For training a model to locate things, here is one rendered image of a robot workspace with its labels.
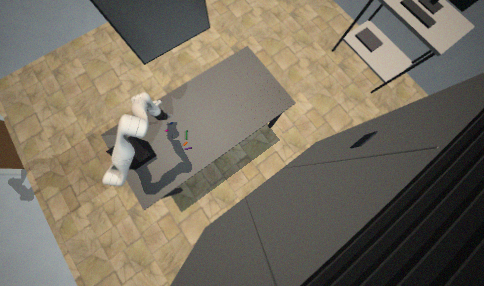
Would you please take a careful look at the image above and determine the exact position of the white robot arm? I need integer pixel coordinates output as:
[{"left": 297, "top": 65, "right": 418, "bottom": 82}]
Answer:
[{"left": 102, "top": 93, "right": 157, "bottom": 186}]

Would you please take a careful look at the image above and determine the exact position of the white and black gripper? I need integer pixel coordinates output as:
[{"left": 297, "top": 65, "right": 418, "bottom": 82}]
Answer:
[{"left": 148, "top": 100, "right": 171, "bottom": 120}]

